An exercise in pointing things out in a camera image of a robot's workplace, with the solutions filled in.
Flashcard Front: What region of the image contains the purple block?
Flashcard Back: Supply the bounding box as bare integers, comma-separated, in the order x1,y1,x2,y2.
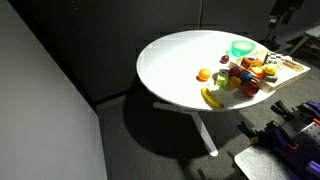
229,67,243,77

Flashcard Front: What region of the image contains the light green block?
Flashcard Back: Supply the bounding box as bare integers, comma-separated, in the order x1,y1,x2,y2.
215,71,229,87

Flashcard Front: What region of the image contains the blue block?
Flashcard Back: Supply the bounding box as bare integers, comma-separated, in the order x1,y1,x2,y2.
240,72,253,84

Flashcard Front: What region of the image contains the orange block with hole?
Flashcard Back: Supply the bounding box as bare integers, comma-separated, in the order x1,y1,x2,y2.
241,57,263,69

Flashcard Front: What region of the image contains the yellow lemon in tray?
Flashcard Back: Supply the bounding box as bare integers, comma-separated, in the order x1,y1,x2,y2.
264,64,277,75

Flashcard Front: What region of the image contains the grey block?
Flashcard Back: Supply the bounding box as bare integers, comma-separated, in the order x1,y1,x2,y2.
264,75,278,83

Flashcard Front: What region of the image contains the white round table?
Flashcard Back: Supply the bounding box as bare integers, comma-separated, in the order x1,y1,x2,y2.
136,30,270,156

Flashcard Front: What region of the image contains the orange fruit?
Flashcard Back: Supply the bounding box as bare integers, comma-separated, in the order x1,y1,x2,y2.
198,68,211,81

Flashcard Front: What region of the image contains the yellow banana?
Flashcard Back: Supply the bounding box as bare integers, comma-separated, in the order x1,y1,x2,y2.
201,87,224,109

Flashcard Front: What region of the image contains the dark red plum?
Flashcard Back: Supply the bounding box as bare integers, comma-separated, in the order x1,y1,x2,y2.
220,55,229,64

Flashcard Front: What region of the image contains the small yellow fruit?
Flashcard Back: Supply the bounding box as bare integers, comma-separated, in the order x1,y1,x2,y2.
228,76,241,88

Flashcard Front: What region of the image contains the red apple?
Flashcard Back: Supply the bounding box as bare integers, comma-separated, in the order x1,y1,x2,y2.
242,82,259,97

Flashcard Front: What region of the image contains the green plastic bowl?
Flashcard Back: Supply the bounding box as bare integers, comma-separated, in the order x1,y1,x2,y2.
231,40,255,57

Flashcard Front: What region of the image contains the checkered black white cube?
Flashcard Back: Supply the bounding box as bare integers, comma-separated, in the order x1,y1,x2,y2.
264,52,284,65

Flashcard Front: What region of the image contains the purple black clamp stand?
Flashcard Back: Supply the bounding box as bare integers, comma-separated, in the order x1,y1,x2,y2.
234,101,320,180

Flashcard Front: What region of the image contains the wooden chair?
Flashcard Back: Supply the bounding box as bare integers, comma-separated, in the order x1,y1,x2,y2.
288,25,320,56

